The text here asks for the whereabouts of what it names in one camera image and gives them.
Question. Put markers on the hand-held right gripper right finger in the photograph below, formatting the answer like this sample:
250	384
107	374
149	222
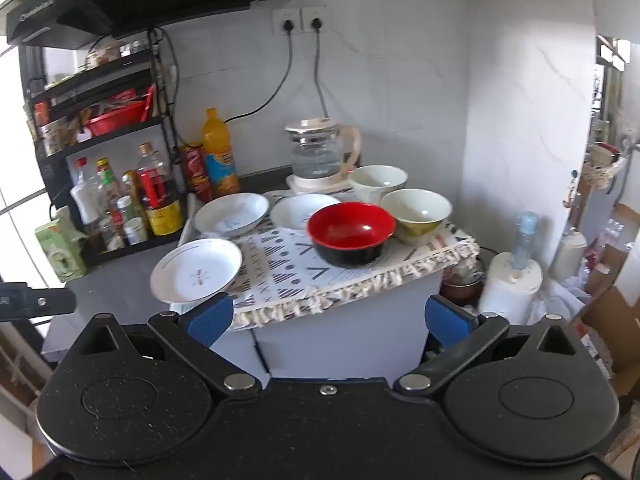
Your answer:
447	320

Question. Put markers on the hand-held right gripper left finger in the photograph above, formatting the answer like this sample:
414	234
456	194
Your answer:
207	320

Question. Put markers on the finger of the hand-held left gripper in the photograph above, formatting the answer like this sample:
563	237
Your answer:
40	302

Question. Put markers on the clear glass bowl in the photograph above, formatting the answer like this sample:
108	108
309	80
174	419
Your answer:
230	215

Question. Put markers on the brown pot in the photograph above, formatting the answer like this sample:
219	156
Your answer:
460	285

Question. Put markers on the white plate with flower print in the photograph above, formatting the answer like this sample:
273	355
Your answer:
195	270

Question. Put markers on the green carton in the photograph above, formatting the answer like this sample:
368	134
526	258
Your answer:
60	250

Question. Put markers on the paper towel roll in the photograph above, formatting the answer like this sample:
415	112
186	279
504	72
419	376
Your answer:
510	290

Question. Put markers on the white patterned plate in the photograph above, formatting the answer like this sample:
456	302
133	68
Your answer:
290	270

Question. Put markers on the white cabinet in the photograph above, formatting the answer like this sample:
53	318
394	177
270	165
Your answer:
350	330

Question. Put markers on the blue plastic bottle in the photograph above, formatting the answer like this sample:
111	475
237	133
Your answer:
524	240

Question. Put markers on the clear bottle with white label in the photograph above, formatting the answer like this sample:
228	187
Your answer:
85	200

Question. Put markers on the white labelled jar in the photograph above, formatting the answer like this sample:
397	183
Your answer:
135	232

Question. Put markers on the white bowl with green pattern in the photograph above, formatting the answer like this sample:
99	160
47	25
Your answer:
415	210

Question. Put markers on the dark sauce bottle yellow label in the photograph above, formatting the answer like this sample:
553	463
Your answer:
162	205

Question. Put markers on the red and black bowl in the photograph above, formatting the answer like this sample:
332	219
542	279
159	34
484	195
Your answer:
350	230

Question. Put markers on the white jug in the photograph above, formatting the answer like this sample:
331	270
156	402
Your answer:
570	257

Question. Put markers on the plain white plate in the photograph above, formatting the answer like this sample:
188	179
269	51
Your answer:
295	212

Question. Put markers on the plain white bowl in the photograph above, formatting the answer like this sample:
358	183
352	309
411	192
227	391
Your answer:
375	180

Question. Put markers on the orange juice bottle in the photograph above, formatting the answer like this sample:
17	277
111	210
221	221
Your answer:
220	160

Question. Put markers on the cardboard box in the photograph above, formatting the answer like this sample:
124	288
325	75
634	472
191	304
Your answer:
610	320

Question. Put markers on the cream kettle base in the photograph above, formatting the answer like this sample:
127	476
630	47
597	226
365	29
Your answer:
315	185

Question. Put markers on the glass jar with lid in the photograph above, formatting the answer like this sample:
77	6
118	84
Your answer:
315	152

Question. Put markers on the red plastic basket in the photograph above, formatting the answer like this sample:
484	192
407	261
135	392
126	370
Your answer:
115	117

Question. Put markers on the black kitchen rack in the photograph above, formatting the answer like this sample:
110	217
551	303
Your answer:
100	77

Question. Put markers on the white wall socket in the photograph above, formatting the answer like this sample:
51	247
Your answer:
315	19
286	22

